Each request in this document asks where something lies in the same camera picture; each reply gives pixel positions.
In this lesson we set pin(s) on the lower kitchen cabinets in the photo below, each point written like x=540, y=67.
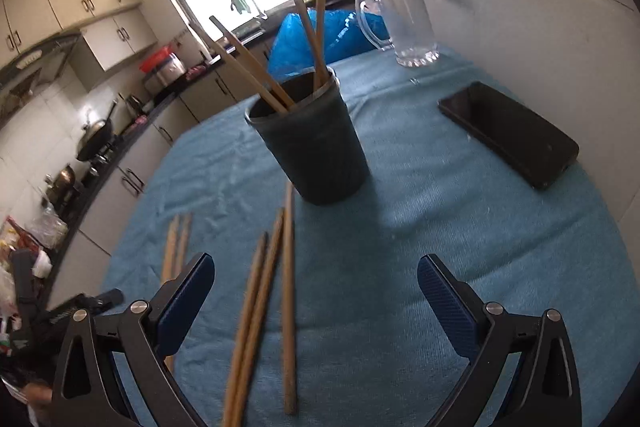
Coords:
x=100, y=213

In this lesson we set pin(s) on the black smartphone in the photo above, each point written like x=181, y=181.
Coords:
x=537, y=150

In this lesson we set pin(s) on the blue towel table cover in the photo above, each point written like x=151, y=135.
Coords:
x=370, y=351

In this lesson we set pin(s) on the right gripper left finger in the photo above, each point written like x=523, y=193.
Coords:
x=87, y=389

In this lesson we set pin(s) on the metal pot with lid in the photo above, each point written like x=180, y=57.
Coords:
x=59, y=186

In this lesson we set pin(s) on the dark chopstick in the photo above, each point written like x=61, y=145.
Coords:
x=278, y=104

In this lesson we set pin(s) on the wooden chopstick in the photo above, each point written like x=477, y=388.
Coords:
x=309, y=30
x=183, y=243
x=256, y=319
x=170, y=249
x=288, y=305
x=253, y=64
x=243, y=328
x=320, y=21

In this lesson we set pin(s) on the person left hand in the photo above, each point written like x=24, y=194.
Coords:
x=38, y=396

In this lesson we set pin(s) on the black utensil holder cup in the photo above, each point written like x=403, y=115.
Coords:
x=315, y=143

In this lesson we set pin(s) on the clear glass mug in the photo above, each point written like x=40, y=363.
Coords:
x=410, y=31

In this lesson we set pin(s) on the silver rice cooker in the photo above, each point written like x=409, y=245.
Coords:
x=163, y=74

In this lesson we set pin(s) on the upper kitchen cabinets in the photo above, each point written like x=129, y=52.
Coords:
x=113, y=30

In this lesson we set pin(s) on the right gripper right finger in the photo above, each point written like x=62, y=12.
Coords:
x=544, y=389

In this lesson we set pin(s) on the black wok on stove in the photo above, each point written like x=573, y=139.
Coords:
x=96, y=136

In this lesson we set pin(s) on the kitchen cabinets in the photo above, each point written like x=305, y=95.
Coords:
x=113, y=30
x=100, y=213

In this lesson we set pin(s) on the range hood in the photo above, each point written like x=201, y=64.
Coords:
x=35, y=69

